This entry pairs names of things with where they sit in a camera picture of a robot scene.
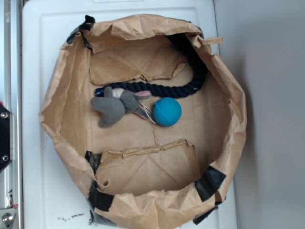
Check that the gray plush bunny toy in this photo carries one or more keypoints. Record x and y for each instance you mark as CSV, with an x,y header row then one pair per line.
x,y
116,103

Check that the teal rubber ball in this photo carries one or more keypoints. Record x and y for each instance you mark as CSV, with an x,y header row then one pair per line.
x,y
167,111

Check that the brown paper bag bin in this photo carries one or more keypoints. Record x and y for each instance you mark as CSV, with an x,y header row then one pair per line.
x,y
138,174

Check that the white plastic tray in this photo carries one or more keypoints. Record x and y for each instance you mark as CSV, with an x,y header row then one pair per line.
x,y
51,198

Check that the black mounting bracket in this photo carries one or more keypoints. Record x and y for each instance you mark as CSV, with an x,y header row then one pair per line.
x,y
5,154

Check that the metal frame rail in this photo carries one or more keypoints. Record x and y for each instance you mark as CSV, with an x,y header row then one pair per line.
x,y
11,186

